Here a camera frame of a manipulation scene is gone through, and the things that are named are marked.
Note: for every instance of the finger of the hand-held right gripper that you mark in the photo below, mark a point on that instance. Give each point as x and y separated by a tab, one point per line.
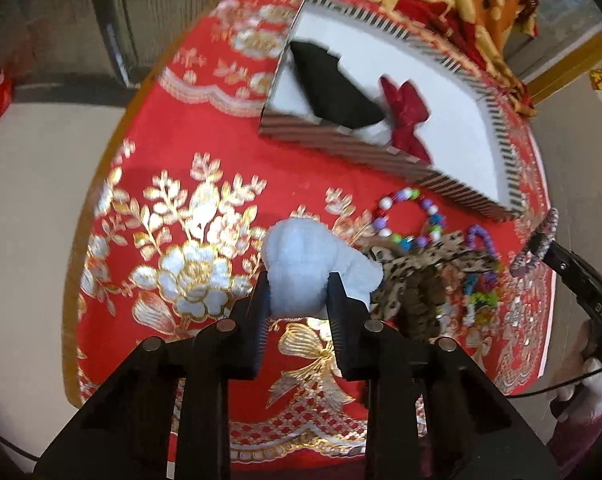
556	257

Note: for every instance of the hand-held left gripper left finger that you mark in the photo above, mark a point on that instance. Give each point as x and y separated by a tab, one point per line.
260	322

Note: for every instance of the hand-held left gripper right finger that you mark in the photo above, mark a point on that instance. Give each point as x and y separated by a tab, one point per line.
337	325

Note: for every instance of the silver rhinestone hair hoop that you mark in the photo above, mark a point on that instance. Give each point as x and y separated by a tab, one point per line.
523	260

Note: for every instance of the white fluffy scrunchie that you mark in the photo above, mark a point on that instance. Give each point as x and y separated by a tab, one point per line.
301	255

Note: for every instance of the brown scrunchie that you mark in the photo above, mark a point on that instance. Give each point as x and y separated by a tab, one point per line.
421	305

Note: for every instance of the striped cardboard box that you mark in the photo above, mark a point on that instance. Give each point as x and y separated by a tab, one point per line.
456	125

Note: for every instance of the person's right forearm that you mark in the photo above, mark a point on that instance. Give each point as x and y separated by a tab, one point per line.
581	440

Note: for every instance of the person's right hand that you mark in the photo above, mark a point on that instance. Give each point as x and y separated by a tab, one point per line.
578	365

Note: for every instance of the yellow wooden beam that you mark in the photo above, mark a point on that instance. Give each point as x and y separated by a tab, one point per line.
566	65

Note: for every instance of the red embroidered tablecloth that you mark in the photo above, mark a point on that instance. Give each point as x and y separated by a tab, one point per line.
191	125

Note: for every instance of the red fabric bow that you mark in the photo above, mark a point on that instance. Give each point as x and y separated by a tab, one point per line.
406	105

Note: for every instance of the black fabric bow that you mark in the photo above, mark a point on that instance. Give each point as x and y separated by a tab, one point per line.
331	85

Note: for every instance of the orange patterned blanket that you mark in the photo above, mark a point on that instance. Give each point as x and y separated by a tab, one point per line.
481	20

